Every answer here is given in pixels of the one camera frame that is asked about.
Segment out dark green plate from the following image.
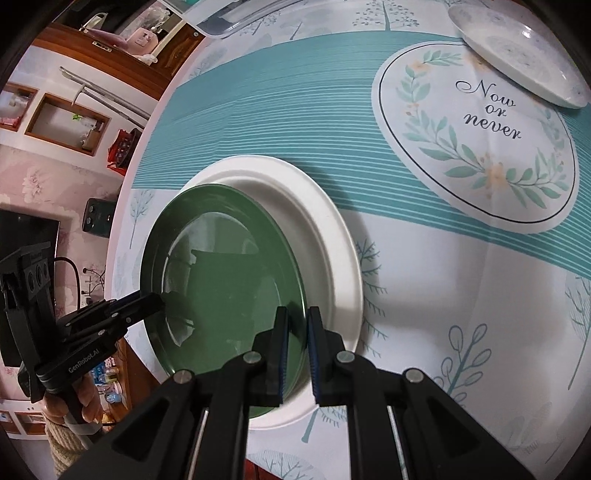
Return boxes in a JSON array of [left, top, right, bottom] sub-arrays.
[[140, 184, 305, 394]]

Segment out white floral porcelain plate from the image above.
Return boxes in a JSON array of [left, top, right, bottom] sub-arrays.
[[448, 4, 590, 109]]

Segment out left hand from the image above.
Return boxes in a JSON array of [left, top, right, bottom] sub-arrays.
[[41, 373, 103, 444]]

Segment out teal white printed tablecloth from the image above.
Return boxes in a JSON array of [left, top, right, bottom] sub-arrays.
[[106, 1, 590, 479]]

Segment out clear plastic storage box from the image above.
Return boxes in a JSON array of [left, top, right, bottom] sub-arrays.
[[182, 0, 297, 38]]

